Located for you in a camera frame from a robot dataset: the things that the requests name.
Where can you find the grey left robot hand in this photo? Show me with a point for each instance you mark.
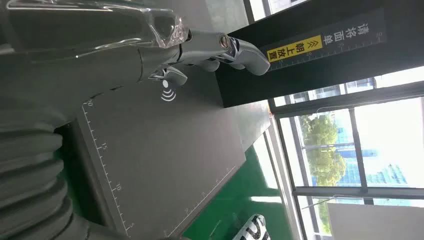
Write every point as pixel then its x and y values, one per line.
pixel 82 43

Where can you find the white package with black print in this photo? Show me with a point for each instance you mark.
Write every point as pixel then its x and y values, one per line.
pixel 253 228

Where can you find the black inbound scanner machine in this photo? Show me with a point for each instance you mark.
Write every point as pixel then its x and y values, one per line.
pixel 165 149

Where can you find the green conveyor belt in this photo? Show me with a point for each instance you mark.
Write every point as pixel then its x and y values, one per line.
pixel 238 198

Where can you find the white panel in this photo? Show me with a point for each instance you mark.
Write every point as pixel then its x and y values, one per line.
pixel 374 222

